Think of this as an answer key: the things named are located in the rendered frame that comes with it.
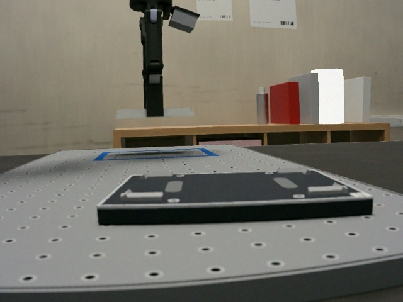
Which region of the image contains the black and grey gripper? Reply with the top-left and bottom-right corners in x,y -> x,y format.
129,0 -> 173,116

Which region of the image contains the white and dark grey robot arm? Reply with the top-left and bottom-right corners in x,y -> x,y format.
163,5 -> 200,33

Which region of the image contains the blue tape outline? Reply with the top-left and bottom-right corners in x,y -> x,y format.
93,148 -> 218,161

